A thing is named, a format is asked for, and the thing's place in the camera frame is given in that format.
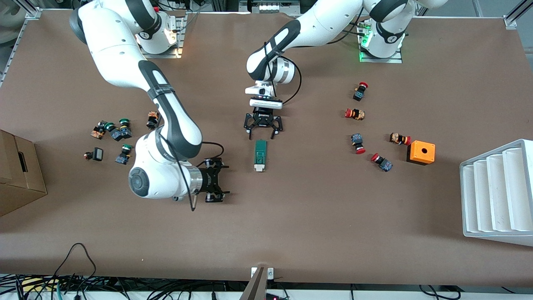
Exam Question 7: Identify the looped thin black cable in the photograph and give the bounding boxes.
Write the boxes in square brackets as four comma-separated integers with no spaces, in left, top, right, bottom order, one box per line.
[49,243,97,288]

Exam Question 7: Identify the brown cardboard box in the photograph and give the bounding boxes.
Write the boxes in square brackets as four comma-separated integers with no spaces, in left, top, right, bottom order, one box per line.
[0,129,47,217]

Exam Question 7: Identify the red button with blue block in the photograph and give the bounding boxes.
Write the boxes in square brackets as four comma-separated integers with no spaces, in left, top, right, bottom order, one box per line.
[353,82,369,102]
[371,152,393,172]
[351,133,366,155]

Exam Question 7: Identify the green circuit board module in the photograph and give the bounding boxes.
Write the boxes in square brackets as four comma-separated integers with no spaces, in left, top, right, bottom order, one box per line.
[254,140,267,173]

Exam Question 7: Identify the tangled black cables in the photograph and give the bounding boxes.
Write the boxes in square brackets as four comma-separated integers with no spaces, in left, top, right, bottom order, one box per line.
[0,273,234,300]

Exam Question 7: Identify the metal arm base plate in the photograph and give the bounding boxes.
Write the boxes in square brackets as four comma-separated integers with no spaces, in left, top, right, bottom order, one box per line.
[359,42,403,64]
[139,12,186,59]

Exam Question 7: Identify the white slotted tray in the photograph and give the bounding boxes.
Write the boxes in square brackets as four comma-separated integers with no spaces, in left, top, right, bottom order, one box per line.
[460,139,533,247]

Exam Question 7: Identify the orange box with hole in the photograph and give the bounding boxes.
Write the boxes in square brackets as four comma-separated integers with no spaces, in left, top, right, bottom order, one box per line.
[406,140,436,166]

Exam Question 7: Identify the aluminium camera post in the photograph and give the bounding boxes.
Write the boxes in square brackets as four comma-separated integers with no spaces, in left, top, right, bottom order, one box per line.
[239,267,275,300]

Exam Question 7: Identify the aluminium frame profile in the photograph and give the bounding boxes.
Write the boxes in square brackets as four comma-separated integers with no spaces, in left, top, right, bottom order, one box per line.
[503,0,533,30]
[0,0,42,86]

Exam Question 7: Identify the white light strip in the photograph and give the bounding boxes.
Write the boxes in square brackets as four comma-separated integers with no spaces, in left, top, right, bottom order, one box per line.
[239,0,300,14]

